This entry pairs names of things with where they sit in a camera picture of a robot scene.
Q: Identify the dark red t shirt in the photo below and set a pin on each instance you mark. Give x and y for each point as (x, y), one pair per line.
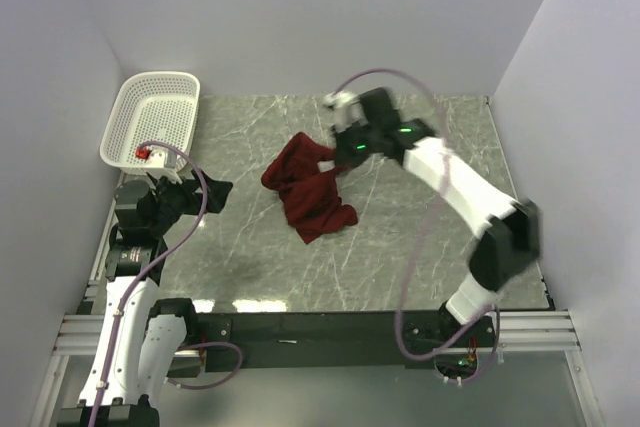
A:
(310, 197)

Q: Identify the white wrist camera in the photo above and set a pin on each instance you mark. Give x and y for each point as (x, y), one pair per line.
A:
(159, 163)
(346, 110)

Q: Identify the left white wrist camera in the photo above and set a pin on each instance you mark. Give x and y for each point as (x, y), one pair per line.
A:
(159, 163)

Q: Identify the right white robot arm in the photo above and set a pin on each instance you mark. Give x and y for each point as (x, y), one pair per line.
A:
(507, 231)

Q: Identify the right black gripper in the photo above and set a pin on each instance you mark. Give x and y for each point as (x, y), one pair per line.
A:
(345, 155)

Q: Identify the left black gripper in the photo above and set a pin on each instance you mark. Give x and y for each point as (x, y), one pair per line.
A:
(216, 190)

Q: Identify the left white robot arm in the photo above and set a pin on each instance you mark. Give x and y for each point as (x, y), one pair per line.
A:
(140, 332)

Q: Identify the white perforated plastic basket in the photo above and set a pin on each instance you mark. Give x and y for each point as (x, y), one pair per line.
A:
(156, 105)

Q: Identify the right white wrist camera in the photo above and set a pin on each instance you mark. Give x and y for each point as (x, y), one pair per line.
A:
(346, 110)

